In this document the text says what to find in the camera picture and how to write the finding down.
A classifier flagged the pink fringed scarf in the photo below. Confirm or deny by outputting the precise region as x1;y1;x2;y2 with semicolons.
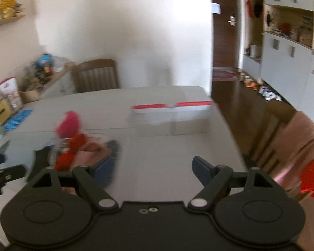
272;111;314;190

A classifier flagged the far wooden chair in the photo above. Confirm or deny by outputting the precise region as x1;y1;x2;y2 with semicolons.
71;58;121;93

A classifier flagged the white side cabinet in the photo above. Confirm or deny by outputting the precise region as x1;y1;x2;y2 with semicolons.
19;61;76;103

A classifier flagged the black cloth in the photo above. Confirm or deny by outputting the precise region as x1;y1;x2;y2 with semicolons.
26;146;53;182

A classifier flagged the red knotted cloth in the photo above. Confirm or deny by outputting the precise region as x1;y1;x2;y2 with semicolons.
55;133;87;172

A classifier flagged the dark wooden door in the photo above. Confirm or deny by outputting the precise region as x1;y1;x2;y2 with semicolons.
213;0;238;68

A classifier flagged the pink fluffy plush toy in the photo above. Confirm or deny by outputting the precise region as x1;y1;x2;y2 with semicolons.
55;111;81;138

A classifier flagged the red patterned rug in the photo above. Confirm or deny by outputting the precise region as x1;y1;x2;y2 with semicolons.
212;67;239;82

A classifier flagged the red and white cardboard box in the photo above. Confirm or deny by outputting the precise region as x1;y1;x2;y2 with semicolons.
130;101;213;137

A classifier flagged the yellow box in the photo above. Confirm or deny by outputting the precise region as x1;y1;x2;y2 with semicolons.
0;99;13;125

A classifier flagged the blue cloth on table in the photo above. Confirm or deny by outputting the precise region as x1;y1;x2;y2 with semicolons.
4;109;33;132

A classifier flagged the near wooden chair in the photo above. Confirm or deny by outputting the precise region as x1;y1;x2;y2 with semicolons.
243;100;297;181

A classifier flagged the white cabinet wall unit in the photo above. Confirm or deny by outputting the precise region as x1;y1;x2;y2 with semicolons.
243;0;314;121

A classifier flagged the pink fleece cloth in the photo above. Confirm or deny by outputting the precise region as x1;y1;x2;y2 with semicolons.
69;142;110;171

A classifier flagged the wooden chair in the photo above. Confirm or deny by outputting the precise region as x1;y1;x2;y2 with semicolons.
243;100;297;181
71;58;121;93

